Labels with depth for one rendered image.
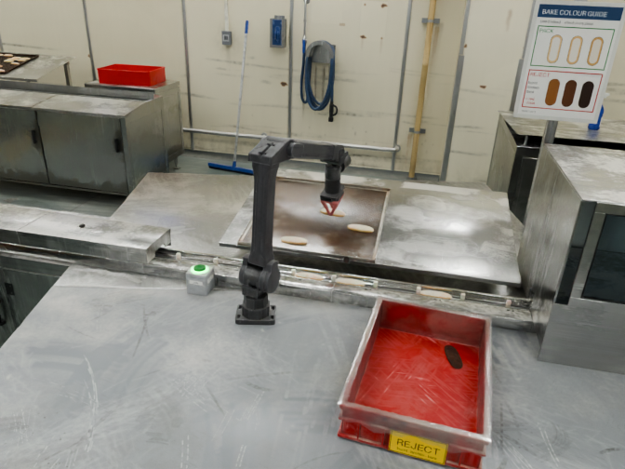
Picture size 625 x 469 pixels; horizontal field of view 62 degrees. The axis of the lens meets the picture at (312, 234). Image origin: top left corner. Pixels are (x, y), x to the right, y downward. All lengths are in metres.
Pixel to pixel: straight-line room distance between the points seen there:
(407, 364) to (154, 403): 0.66
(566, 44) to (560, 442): 1.54
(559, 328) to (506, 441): 0.38
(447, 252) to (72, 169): 3.46
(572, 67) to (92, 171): 3.53
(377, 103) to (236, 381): 4.22
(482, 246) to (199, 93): 4.31
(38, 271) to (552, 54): 2.13
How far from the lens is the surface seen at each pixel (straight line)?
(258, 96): 5.57
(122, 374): 1.47
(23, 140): 4.89
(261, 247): 1.50
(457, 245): 1.95
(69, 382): 1.49
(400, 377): 1.43
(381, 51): 5.25
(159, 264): 1.86
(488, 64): 4.96
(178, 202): 2.48
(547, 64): 2.38
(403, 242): 1.93
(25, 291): 2.25
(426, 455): 1.23
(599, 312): 1.56
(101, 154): 4.48
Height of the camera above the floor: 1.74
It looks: 25 degrees down
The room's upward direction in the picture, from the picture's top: 2 degrees clockwise
